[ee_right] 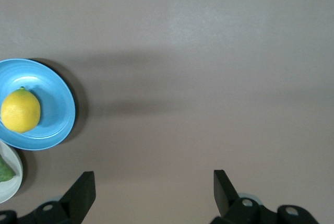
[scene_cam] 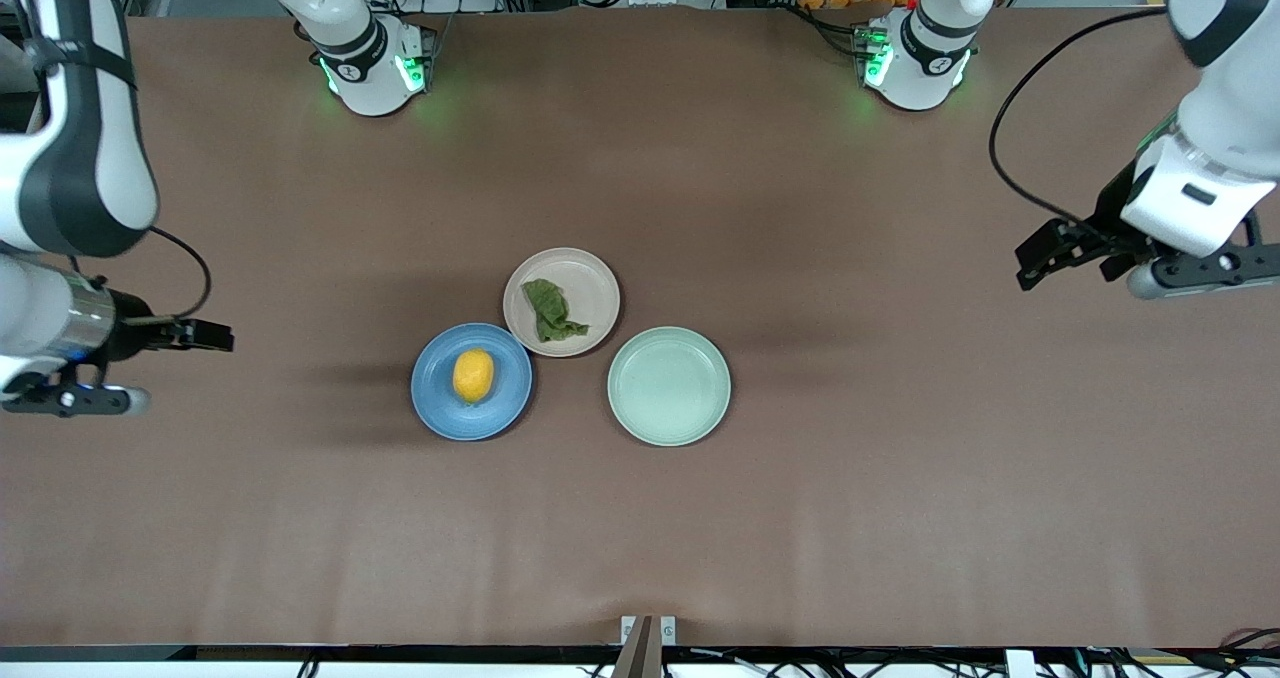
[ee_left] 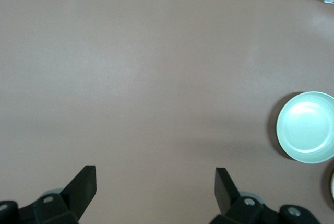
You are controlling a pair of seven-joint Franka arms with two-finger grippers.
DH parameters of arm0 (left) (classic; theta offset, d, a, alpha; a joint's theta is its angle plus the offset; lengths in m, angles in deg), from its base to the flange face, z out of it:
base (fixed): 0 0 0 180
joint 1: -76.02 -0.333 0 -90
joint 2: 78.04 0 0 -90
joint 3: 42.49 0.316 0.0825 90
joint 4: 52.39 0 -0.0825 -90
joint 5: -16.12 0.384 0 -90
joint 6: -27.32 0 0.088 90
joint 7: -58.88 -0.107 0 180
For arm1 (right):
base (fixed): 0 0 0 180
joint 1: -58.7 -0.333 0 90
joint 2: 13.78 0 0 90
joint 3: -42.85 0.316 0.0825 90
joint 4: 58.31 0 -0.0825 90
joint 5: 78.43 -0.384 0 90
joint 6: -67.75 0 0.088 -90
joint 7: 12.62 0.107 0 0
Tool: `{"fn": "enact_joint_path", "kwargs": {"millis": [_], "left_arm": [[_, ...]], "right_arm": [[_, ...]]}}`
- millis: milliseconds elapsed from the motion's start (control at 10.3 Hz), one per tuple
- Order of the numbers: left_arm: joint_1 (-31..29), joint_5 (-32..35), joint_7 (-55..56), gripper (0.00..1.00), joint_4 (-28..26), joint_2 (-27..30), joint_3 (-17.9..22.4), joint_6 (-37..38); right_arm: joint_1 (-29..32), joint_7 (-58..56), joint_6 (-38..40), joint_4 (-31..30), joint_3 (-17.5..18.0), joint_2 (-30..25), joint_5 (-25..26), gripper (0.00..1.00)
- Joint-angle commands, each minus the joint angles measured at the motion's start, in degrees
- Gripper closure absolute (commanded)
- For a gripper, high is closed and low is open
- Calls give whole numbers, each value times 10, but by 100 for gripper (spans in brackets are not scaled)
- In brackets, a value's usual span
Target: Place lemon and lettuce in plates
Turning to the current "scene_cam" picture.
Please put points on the light green round plate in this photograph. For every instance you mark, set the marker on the light green round plate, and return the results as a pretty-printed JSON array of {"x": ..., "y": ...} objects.
[{"x": 668, "y": 386}]

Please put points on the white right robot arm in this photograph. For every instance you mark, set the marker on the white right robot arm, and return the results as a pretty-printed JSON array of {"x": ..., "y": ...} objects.
[{"x": 90, "y": 158}]

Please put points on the small metal bracket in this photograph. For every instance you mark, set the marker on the small metal bracket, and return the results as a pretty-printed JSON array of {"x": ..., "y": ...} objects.
[{"x": 669, "y": 630}]

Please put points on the green lettuce leaf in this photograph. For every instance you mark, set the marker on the green lettuce leaf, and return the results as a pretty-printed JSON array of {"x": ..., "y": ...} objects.
[{"x": 550, "y": 308}]

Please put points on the yellow lemon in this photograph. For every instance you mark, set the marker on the yellow lemon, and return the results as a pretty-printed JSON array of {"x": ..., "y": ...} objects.
[{"x": 473, "y": 376}]

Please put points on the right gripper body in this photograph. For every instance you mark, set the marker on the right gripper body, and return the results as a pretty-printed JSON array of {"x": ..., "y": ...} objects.
[{"x": 128, "y": 319}]

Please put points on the beige pink round plate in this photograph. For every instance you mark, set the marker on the beige pink round plate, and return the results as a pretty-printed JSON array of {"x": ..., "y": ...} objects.
[{"x": 590, "y": 288}]

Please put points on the blue round plate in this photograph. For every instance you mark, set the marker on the blue round plate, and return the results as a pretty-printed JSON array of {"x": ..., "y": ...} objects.
[{"x": 505, "y": 398}]

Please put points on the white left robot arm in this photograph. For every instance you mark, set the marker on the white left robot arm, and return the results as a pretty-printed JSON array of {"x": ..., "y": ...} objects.
[{"x": 925, "y": 58}]

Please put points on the brown post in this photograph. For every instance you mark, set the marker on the brown post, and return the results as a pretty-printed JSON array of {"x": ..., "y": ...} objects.
[{"x": 640, "y": 658}]

